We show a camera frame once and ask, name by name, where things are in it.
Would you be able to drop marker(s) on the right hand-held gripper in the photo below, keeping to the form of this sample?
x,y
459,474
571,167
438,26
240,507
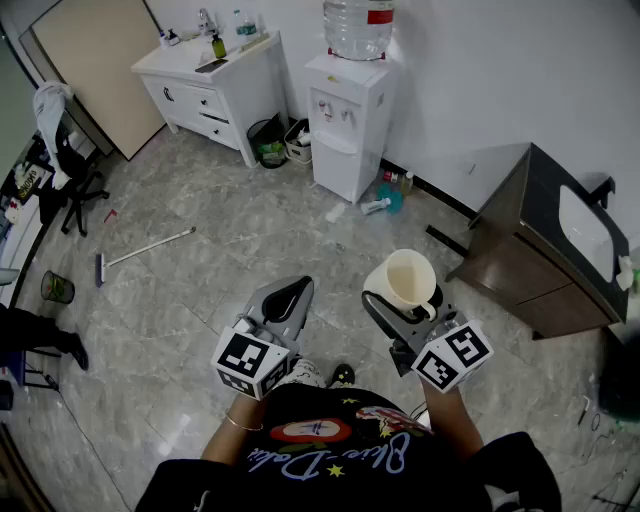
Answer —
x,y
452,357

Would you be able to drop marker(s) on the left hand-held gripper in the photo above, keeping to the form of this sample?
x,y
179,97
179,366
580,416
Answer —
x,y
250,357

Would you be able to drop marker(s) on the cream plastic cup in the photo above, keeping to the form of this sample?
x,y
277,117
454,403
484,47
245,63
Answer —
x,y
407,277

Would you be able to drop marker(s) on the person's right forearm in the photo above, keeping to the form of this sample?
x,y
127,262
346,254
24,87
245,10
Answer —
x,y
452,425

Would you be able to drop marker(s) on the person's left forearm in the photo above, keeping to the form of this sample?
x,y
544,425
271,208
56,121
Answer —
x,y
232,430

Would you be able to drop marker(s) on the white water dispenser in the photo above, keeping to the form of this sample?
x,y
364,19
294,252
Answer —
x,y
345,160

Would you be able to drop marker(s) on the clear large water jug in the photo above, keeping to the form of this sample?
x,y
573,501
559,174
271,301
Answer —
x,y
357,30

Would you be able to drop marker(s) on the clear plastic bottle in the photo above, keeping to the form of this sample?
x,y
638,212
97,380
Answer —
x,y
245,26

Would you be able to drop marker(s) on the person's white printed trousers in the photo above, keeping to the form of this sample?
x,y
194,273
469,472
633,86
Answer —
x,y
307,374

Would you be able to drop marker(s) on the person's black star shoe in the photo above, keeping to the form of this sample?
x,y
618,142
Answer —
x,y
343,376

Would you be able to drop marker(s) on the white tube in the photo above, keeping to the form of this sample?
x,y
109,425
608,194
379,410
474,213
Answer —
x,y
375,206

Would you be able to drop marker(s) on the teal plastic item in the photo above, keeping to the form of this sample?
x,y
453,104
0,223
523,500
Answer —
x,y
392,200

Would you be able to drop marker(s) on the dark brown vanity cabinet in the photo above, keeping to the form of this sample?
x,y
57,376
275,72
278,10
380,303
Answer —
x,y
520,260

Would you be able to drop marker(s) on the yellow liquid bottle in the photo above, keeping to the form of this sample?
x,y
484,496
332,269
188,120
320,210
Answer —
x,y
407,184

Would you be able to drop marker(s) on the small red bottle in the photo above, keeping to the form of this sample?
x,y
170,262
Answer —
x,y
390,176

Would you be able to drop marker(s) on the black mesh waste bin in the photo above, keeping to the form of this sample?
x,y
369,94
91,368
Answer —
x,y
267,145

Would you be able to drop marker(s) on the white waste bin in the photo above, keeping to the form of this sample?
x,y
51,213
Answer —
x,y
299,145

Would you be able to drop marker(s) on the person's black printed shirt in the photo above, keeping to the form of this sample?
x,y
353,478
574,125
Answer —
x,y
350,465

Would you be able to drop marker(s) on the white sink basin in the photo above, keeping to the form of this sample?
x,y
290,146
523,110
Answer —
x,y
585,235

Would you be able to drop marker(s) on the white dispenser tap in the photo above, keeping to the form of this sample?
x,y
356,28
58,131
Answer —
x,y
346,115

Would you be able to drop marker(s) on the white cloth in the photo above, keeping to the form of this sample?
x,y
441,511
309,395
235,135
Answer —
x,y
625,272

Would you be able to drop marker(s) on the white vanity cabinet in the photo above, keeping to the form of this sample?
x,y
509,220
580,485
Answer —
x,y
240,95

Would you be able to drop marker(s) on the black bulky object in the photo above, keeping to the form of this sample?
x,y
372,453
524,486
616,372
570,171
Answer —
x,y
622,380

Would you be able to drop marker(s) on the black faucet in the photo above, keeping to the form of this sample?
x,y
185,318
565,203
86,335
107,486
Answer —
x,y
605,192

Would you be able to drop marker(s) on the small mesh waste bin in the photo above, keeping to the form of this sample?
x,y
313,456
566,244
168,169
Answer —
x,y
57,287

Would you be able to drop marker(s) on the black office chair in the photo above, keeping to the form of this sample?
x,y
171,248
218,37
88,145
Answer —
x,y
75,190

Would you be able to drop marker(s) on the black flat phone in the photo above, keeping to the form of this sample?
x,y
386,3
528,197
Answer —
x,y
211,65

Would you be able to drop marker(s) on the green soap pump bottle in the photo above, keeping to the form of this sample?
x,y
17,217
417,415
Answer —
x,y
218,46

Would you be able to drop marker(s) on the white cluttered desk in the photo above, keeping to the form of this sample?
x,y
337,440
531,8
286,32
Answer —
x,y
20,210

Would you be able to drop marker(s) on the dark small pump bottle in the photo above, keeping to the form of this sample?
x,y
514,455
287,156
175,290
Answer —
x,y
173,38

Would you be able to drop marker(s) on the beige board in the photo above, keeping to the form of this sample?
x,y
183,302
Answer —
x,y
105,75

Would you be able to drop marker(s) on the chrome faucet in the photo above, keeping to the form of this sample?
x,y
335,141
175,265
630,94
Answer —
x,y
206,21

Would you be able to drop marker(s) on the white garment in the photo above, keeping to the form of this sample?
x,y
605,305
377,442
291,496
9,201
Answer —
x,y
49,115

